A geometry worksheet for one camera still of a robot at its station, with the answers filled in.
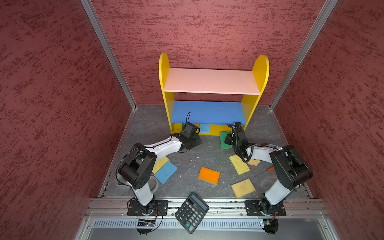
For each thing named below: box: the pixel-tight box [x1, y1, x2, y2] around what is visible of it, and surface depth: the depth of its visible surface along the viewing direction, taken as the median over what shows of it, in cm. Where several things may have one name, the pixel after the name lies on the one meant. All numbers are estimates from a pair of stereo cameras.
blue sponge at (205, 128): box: [199, 123, 210, 134], surface depth 106 cm
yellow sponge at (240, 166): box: [229, 154, 251, 176], surface depth 89 cm
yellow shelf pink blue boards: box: [159, 52, 270, 136], surface depth 79 cm
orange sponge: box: [198, 166, 221, 185], surface depth 86 cm
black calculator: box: [174, 191, 210, 234], surface depth 72 cm
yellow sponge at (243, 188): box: [231, 178, 256, 199], surface depth 81 cm
